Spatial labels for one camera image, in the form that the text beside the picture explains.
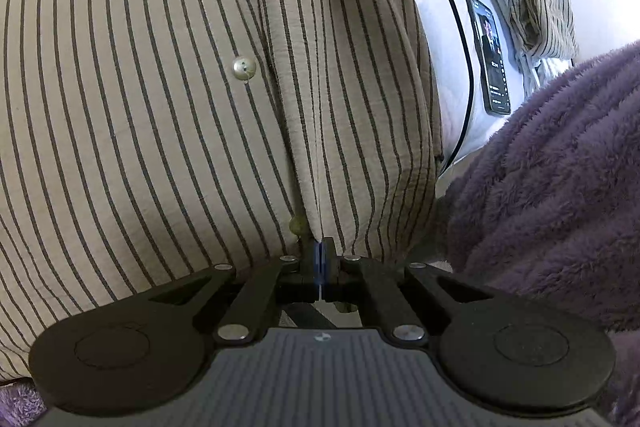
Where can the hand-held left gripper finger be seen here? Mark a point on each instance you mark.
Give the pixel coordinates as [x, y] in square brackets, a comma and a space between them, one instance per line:
[315, 264]
[325, 264]

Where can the striped tan shirt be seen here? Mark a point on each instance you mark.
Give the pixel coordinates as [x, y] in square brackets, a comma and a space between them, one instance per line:
[150, 107]

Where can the black smartphone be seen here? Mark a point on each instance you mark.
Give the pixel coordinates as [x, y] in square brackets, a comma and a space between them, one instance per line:
[492, 57]

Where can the striped tan pants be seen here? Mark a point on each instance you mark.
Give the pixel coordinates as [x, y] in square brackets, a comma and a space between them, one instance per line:
[545, 7]

